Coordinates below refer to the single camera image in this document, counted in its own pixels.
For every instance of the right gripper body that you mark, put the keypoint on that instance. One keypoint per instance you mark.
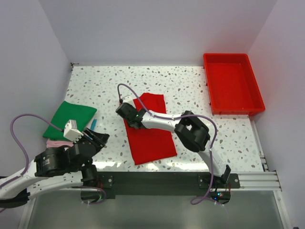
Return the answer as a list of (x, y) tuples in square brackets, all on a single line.
[(129, 122)]

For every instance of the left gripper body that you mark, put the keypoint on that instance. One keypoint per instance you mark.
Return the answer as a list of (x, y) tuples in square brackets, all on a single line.
[(100, 142)]

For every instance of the red t shirt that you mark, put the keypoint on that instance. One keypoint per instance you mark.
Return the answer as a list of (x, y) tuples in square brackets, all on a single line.
[(148, 145)]

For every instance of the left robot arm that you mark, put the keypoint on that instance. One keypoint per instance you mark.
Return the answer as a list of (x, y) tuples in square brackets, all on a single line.
[(56, 168)]

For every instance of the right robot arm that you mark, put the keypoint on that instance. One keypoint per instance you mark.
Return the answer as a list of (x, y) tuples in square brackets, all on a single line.
[(191, 131)]

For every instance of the teal folded t shirt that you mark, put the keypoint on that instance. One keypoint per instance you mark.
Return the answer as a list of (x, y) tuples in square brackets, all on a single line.
[(93, 124)]

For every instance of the green folded t shirt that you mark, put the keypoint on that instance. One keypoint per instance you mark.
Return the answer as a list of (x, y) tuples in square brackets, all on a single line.
[(67, 111)]

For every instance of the pink folded t shirt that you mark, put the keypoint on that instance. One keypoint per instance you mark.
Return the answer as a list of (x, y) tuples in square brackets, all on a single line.
[(58, 143)]

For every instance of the red plastic bin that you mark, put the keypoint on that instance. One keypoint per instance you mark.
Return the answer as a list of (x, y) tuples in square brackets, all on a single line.
[(232, 86)]

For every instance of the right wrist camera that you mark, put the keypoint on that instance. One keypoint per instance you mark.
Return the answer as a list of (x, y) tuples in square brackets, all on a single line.
[(128, 99)]

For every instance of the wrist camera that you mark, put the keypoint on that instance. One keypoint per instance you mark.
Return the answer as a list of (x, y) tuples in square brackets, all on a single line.
[(128, 99), (71, 131)]

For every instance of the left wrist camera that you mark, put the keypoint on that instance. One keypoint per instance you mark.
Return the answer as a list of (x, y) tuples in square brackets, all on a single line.
[(71, 131)]

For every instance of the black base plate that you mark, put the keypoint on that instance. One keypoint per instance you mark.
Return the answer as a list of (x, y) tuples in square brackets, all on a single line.
[(154, 183)]

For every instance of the aluminium frame rail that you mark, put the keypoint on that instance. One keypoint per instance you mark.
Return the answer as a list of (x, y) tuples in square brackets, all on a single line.
[(259, 181)]

